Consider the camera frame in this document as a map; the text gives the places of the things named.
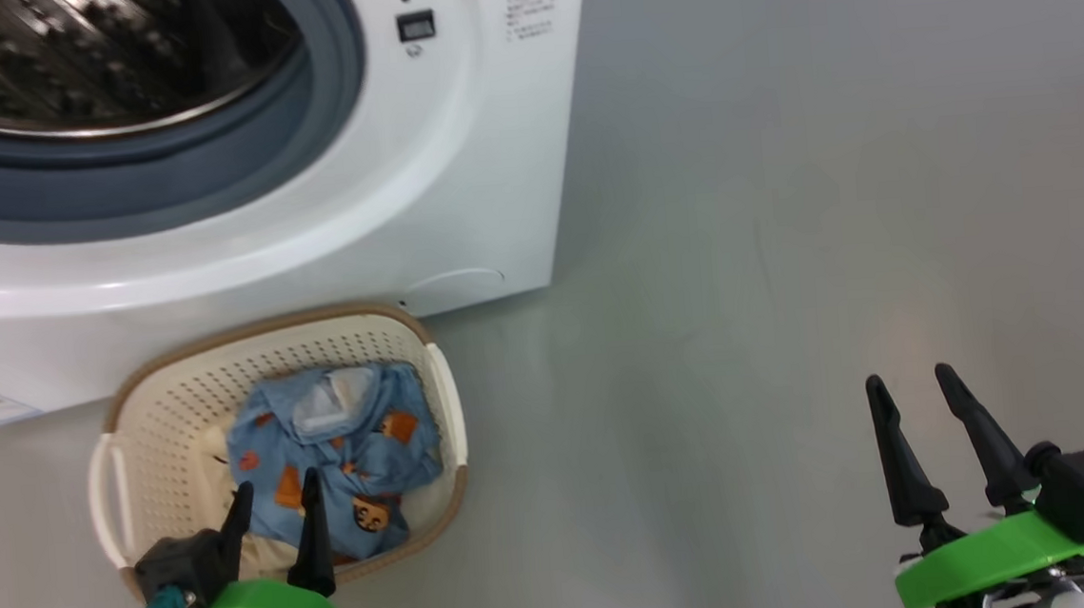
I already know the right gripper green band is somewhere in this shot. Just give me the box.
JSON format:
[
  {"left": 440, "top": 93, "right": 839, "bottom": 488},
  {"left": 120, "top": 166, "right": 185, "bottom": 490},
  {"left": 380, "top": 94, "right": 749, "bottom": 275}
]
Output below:
[{"left": 863, "top": 353, "right": 1084, "bottom": 608}]

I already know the cream white garment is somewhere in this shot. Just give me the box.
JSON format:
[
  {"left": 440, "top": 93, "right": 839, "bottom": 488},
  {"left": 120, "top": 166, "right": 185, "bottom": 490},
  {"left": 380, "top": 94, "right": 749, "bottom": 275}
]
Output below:
[{"left": 195, "top": 417, "right": 309, "bottom": 584}]

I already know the blue patterned shirt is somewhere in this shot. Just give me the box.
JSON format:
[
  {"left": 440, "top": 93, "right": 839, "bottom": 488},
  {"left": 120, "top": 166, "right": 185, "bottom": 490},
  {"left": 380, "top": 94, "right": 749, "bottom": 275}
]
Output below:
[{"left": 221, "top": 357, "right": 451, "bottom": 570}]

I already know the cream perforated laundry basket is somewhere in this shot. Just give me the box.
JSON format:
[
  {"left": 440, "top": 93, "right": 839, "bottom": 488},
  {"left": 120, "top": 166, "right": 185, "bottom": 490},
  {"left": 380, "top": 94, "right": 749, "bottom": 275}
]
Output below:
[{"left": 76, "top": 296, "right": 478, "bottom": 603}]

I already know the grey rubber door gasket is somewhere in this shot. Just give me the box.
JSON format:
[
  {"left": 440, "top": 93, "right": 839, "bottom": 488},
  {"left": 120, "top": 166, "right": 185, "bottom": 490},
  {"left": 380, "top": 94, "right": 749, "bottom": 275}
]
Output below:
[{"left": 0, "top": 0, "right": 378, "bottom": 249}]

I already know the white washing machine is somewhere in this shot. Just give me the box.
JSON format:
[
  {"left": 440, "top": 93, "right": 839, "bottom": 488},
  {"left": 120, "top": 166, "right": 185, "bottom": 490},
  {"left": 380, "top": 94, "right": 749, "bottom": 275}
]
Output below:
[{"left": 0, "top": 0, "right": 618, "bottom": 429}]

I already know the steel washing machine drum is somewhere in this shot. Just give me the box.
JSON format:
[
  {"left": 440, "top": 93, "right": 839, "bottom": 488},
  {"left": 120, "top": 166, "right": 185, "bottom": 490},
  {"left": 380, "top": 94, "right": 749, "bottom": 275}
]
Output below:
[{"left": 0, "top": 0, "right": 313, "bottom": 145}]

